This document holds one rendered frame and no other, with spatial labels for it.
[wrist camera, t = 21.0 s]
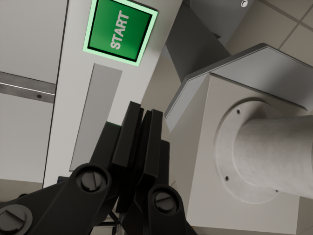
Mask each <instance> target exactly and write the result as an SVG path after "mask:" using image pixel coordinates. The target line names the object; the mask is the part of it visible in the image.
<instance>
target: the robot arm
mask: <svg viewBox="0 0 313 235"><path fill-rule="evenodd" d="M143 112H144V108H141V104H138V103H135V102H133V101H130V103H129V105H128V108H127V111H126V113H125V116H124V119H123V122H122V125H121V126H120V125H117V124H114V123H111V122H108V121H106V123H105V125H104V128H103V130H102V132H101V135H100V137H99V140H98V142H97V144H96V147H95V150H94V152H93V154H92V157H91V159H90V162H89V163H85V164H82V165H80V166H78V167H77V168H76V169H75V170H74V171H73V172H72V174H71V175H70V177H69V178H68V179H67V180H64V181H62V182H59V183H56V184H54V185H51V186H48V187H46V188H43V189H40V190H38V191H35V192H32V193H30V194H27V195H24V196H21V197H19V198H17V199H14V200H11V201H8V202H6V203H3V204H1V205H0V235H90V234H91V232H92V230H93V227H94V226H96V225H98V224H100V223H101V222H103V221H105V220H106V218H107V216H108V214H109V211H112V210H113V208H114V205H115V203H116V201H117V199H118V202H117V206H116V213H119V217H118V221H120V222H121V226H122V228H123V229H124V231H125V232H124V235H198V234H197V233H196V232H195V230H194V229H193V228H192V227H191V225H190V224H189V223H188V222H187V220H186V218H185V212H184V205H183V201H182V198H181V196H180V195H179V193H178V192H177V191H176V190H175V189H174V188H172V187H171V186H169V165H170V143H169V142H168V141H165V140H162V139H161V134H162V121H163V112H161V111H158V110H155V109H152V110H151V111H149V110H147V111H146V113H145V116H144V118H143ZM142 118H143V120H142ZM213 161H214V166H215V170H216V173H217V176H218V178H219V180H220V182H221V184H222V185H223V187H224V188H225V189H226V190H227V192H229V193H230V194H231V195H232V196H233V197H235V198H237V199H238V200H240V201H243V202H246V203H250V204H261V203H265V202H268V201H270V200H272V199H273V198H275V197H276V196H277V195H278V194H279V193H280V192H281V191H282V192H286V193H289V194H294V195H298V196H302V197H305V198H309V199H313V115H305V116H293V117H283V116H282V115H281V114H280V113H279V112H278V110H276V109H275V108H274V107H272V106H271V105H269V104H267V103H264V102H261V101H248V102H243V103H240V104H238V105H235V106H234V107H233V108H231V109H230V110H229V111H228V112H227V113H226V114H225V115H224V117H223V118H222V120H221V121H220V123H219V125H218V127H217V130H216V133H215V137H214V142H213Z"/></svg>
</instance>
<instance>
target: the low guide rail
mask: <svg viewBox="0 0 313 235"><path fill-rule="evenodd" d="M55 87H56V84H52V83H47V82H42V81H38V80H34V79H30V78H25V77H21V76H16V75H11V74H8V73H3V72H0V93H2V94H7V95H12V96H17V97H22V98H27V99H32V100H37V101H42V102H46V103H51V104H54V94H55Z"/></svg>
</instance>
